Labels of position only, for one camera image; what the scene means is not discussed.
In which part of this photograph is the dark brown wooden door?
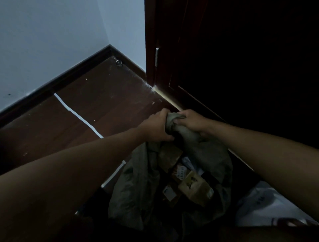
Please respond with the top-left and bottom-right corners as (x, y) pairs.
(144, 0), (180, 88)

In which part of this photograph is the person's right forearm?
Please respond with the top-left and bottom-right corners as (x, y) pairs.
(207, 119), (319, 222)

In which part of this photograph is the green woven sack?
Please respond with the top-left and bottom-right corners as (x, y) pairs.
(108, 112), (234, 237)

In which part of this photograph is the white bag with red print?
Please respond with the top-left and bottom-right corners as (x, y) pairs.
(235, 181), (317, 227)

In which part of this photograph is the person's right hand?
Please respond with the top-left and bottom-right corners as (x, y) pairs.
(173, 109), (212, 138)

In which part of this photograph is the dark baseboard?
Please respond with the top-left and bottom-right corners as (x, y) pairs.
(0, 44), (148, 128)

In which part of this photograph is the white floor strip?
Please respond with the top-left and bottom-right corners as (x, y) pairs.
(53, 93), (127, 215)

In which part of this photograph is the person's left forearm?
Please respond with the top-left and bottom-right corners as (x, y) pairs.
(0, 127), (148, 242)

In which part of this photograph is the person's right leg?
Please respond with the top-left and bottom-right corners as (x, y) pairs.
(217, 225), (319, 242)

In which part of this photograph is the person's left hand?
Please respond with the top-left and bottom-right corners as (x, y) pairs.
(137, 108), (175, 143)

